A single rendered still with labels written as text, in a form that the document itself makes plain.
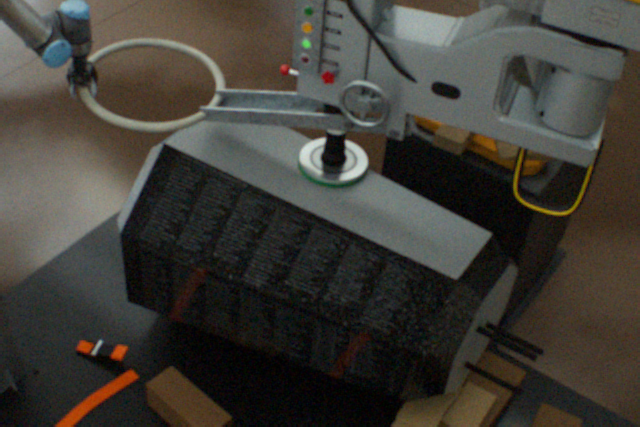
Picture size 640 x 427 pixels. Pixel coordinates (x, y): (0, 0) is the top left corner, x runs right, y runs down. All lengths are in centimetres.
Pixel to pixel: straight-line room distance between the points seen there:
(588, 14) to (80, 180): 253
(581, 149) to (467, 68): 37
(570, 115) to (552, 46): 21
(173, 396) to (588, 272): 183
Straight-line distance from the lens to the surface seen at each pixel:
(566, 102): 238
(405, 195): 277
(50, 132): 435
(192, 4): 530
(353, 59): 247
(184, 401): 303
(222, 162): 283
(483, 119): 245
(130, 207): 296
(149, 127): 281
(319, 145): 288
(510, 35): 231
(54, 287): 358
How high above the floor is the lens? 260
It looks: 40 degrees down
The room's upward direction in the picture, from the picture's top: 6 degrees clockwise
